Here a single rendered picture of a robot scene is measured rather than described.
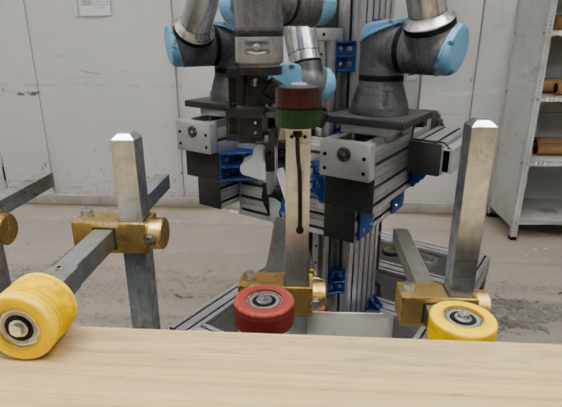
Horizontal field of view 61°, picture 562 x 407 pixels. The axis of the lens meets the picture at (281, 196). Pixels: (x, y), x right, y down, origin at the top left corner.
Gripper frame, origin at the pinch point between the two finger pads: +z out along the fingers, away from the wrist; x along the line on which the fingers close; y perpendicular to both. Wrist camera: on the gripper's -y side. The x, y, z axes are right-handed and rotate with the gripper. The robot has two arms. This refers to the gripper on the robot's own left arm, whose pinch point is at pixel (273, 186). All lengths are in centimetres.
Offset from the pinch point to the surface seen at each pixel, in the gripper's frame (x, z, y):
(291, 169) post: 12.5, -6.7, -3.6
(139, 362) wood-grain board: 35.4, 8.9, 11.9
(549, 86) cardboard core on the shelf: -221, 6, -148
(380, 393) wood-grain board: 38.5, 8.9, -13.6
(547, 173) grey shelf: -250, 67, -170
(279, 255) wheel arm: 0.0, 13.0, -1.1
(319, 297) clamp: 13.0, 13.5, -8.1
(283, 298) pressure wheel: 22.4, 8.3, -3.1
